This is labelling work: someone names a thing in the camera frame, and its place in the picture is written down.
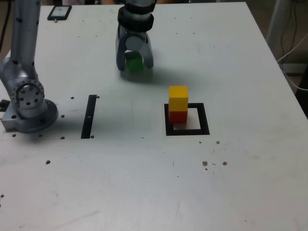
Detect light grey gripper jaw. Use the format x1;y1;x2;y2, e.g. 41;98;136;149
125;35;154;69

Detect yellow cube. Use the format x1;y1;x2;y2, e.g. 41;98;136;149
168;85;189;113

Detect black smartphone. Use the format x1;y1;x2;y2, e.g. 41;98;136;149
47;5;73;24

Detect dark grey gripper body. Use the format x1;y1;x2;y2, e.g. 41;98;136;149
117;25;149;39

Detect black tape square outline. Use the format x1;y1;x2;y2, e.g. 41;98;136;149
164;103;210;136

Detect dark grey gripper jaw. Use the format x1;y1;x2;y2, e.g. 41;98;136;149
115;35;128;72

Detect white post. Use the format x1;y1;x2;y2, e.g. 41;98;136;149
265;0;290;46

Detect white cable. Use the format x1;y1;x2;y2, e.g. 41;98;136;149
276;32;308;92

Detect black tape strip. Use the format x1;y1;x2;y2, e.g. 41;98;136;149
80;94;97;140

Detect red cube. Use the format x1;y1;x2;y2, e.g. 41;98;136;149
168;110;189;125

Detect green cube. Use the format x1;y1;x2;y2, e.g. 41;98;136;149
124;51;145;73

